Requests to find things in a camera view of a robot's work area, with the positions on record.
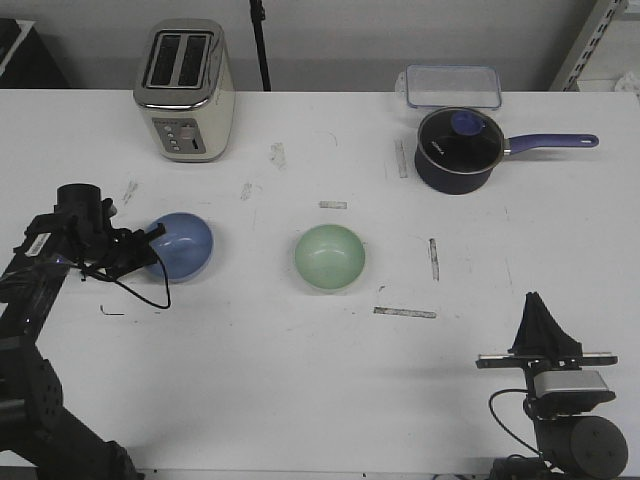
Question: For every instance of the dark blue saucepan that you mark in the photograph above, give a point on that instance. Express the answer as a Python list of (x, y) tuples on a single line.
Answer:
[(460, 183)]

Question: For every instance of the glass pot lid blue knob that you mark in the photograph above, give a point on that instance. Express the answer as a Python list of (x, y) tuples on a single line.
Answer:
[(460, 140)]

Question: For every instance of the green bowl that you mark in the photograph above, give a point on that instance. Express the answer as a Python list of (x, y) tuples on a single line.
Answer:
[(329, 257)]

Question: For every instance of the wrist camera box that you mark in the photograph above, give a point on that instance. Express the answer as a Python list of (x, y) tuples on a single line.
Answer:
[(579, 386)]

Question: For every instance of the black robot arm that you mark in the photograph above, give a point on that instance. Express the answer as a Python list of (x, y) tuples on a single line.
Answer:
[(35, 425), (576, 447)]

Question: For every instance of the black box in corner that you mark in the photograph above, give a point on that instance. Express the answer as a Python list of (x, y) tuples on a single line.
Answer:
[(26, 63)]

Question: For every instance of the cream and chrome toaster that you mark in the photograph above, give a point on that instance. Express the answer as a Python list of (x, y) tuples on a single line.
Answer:
[(185, 91)]

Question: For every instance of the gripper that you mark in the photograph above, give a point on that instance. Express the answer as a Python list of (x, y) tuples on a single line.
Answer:
[(539, 330), (131, 250)]

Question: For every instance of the white crumpled cloth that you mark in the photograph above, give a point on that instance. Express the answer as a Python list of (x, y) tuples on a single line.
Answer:
[(629, 82)]

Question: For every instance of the clear plastic food container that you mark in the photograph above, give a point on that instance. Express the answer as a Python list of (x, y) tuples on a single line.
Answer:
[(438, 86)]

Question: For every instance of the grey metal shelf upright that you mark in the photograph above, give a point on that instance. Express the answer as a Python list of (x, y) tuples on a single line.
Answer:
[(605, 50)]

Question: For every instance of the blue bowl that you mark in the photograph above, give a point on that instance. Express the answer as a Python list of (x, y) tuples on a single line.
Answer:
[(186, 247)]

